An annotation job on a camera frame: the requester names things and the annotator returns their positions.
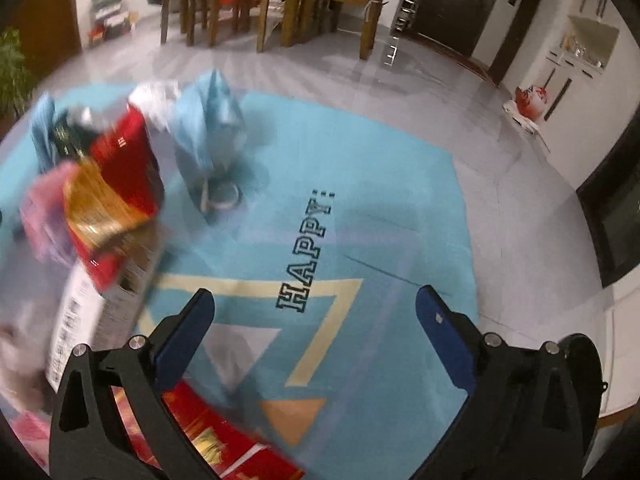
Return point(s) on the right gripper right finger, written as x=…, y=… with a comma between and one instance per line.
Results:
x=528, y=413

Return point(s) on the red packet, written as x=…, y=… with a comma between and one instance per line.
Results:
x=231, y=453

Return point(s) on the light blue face mask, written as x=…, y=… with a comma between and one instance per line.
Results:
x=208, y=130

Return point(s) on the red snack bag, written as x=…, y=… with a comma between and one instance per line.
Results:
x=105, y=230

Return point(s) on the dark green snack wrapper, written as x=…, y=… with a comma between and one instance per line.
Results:
x=74, y=131

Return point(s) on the dark entrance door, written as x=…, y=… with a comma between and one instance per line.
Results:
x=456, y=24

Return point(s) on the red white gift bag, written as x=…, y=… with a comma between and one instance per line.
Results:
x=527, y=107

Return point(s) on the small shelf with boxes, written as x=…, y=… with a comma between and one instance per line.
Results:
x=109, y=19

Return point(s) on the blue patterned rug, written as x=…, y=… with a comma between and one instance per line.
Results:
x=315, y=341

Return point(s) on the green potted plant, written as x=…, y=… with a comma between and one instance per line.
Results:
x=17, y=82

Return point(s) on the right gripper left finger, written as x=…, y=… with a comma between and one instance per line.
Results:
x=88, y=438

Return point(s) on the white plastic bag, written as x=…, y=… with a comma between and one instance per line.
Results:
x=155, y=100
x=25, y=342

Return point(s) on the white shoe cabinet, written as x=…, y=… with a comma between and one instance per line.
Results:
x=582, y=54

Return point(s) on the pink plastic wrapper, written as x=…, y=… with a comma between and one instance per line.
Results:
x=43, y=218

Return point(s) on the metal shoe rack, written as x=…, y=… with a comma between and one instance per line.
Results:
x=404, y=18

